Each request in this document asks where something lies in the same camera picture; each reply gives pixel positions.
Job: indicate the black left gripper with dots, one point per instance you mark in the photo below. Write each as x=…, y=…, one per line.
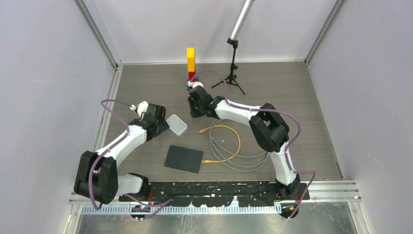
x=162, y=127

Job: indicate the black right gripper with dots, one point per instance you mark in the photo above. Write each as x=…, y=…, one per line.
x=193, y=113

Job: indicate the white network switch box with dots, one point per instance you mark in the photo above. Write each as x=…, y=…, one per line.
x=176, y=125

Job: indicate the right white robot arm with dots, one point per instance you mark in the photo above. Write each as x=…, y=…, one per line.
x=270, y=130

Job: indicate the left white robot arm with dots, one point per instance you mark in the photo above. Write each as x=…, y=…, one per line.
x=97, y=176

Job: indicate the colourful toy block tower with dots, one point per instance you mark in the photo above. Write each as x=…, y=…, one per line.
x=191, y=65

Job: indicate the dark grey foam pad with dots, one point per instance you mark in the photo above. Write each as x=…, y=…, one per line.
x=184, y=159

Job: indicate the black tripod with silver pole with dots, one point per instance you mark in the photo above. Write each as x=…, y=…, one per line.
x=232, y=40

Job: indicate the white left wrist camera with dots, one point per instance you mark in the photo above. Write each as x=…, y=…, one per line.
x=140, y=108

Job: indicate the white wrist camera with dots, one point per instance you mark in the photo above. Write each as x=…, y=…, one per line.
x=193, y=84
x=140, y=108

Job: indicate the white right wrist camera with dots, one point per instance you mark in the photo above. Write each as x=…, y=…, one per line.
x=193, y=84

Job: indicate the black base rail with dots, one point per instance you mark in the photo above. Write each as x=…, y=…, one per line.
x=221, y=194

